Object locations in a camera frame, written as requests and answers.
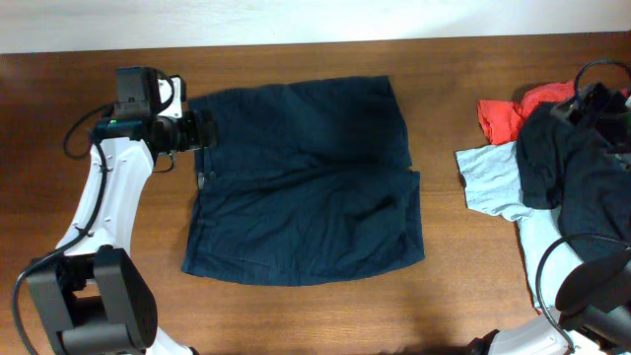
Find dark navy garment pile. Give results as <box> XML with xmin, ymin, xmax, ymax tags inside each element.
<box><xmin>517</xmin><ymin>104</ymin><xmax>630</xmax><ymax>261</ymax></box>

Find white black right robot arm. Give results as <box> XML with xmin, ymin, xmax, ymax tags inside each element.
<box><xmin>456</xmin><ymin>83</ymin><xmax>630</xmax><ymax>354</ymax></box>

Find navy blue shorts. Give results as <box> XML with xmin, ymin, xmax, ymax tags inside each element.
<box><xmin>181</xmin><ymin>76</ymin><xmax>425</xmax><ymax>287</ymax></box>

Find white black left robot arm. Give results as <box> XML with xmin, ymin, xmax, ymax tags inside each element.
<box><xmin>16</xmin><ymin>67</ymin><xmax>217</xmax><ymax>354</ymax></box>

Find light blue patterned cloth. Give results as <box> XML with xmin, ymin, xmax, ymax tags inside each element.
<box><xmin>455</xmin><ymin>142</ymin><xmax>583</xmax><ymax>310</ymax></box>

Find red orange garment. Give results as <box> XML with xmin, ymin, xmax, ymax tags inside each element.
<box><xmin>477</xmin><ymin>81</ymin><xmax>630</xmax><ymax>145</ymax></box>

